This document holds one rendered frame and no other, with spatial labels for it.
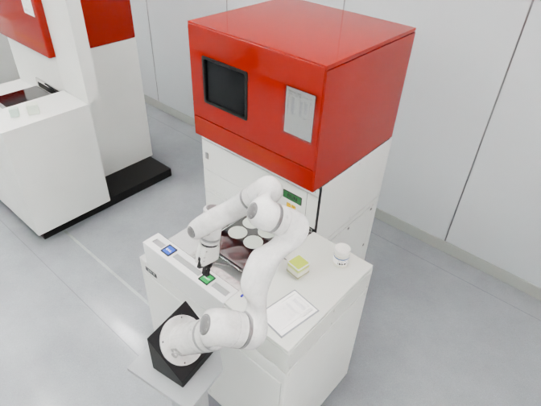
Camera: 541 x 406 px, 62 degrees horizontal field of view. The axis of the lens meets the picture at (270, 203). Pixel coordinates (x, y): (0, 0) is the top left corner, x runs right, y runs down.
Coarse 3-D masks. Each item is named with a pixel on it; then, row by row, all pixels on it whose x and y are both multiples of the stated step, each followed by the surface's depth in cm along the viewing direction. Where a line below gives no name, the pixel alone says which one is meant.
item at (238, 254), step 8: (240, 224) 236; (224, 232) 230; (248, 232) 231; (256, 232) 231; (224, 240) 225; (232, 240) 226; (240, 240) 226; (264, 240) 226; (224, 248) 221; (232, 248) 221; (240, 248) 221; (248, 248) 221; (224, 256) 216; (232, 256) 216; (240, 256) 217; (248, 256) 217; (240, 264) 212
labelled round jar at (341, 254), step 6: (336, 246) 201; (342, 246) 201; (348, 246) 201; (336, 252) 200; (342, 252) 198; (348, 252) 199; (336, 258) 202; (342, 258) 200; (348, 258) 201; (336, 264) 203; (342, 264) 202
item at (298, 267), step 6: (294, 258) 198; (300, 258) 198; (288, 264) 197; (294, 264) 195; (300, 264) 195; (306, 264) 195; (288, 270) 199; (294, 270) 195; (300, 270) 194; (306, 270) 197; (294, 276) 197; (300, 276) 196
